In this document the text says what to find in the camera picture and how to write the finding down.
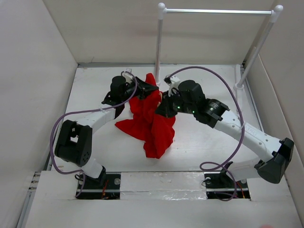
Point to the white and silver clothes rack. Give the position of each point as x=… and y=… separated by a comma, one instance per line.
x=210, y=36

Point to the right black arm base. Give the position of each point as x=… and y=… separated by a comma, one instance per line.
x=221, y=187

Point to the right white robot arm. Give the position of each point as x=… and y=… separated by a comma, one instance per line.
x=274, y=155

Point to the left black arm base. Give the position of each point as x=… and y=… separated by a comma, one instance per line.
x=109, y=190

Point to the red t shirt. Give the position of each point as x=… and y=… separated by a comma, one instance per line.
x=155, y=130

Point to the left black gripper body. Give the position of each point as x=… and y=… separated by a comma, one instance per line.
x=129, y=90

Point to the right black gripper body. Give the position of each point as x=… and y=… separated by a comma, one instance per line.
x=180, y=106

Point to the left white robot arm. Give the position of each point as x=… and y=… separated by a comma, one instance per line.
x=74, y=142

